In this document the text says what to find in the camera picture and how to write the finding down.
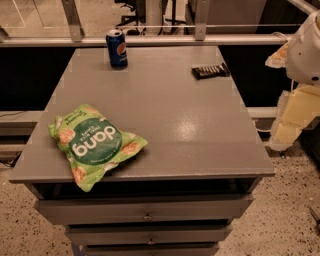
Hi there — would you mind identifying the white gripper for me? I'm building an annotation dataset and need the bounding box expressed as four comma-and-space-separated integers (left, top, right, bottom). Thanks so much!
265, 10, 320, 151

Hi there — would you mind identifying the black rxbar chocolate bar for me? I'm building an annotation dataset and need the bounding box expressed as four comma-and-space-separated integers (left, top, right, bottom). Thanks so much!
191, 63, 230, 80

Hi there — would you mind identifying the green rice chip bag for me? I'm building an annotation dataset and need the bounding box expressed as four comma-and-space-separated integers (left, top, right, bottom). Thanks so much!
48, 104, 148, 192

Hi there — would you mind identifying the grey drawer cabinet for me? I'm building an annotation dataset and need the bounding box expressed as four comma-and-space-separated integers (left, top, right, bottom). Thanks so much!
8, 45, 276, 256

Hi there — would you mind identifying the black office chair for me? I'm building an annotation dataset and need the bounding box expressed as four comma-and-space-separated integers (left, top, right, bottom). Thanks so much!
114, 0, 146, 35

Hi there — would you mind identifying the top grey drawer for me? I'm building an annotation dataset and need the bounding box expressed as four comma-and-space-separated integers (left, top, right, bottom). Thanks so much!
35, 194, 254, 225

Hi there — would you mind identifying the grey drawer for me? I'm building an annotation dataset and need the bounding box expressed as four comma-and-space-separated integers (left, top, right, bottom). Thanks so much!
85, 244, 219, 256
35, 194, 254, 225
66, 224, 232, 246

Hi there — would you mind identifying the blue pepsi can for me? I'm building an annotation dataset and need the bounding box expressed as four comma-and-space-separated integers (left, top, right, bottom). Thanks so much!
106, 29, 128, 69

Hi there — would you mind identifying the middle grey drawer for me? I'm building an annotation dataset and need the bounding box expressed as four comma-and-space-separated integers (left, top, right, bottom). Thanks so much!
66, 224, 232, 246

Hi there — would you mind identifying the bottom grey drawer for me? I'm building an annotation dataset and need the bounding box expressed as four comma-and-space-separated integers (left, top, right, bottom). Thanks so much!
85, 244, 219, 256

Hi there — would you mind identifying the metal window railing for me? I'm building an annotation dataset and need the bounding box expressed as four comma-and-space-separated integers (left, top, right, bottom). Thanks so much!
0, 0, 320, 48

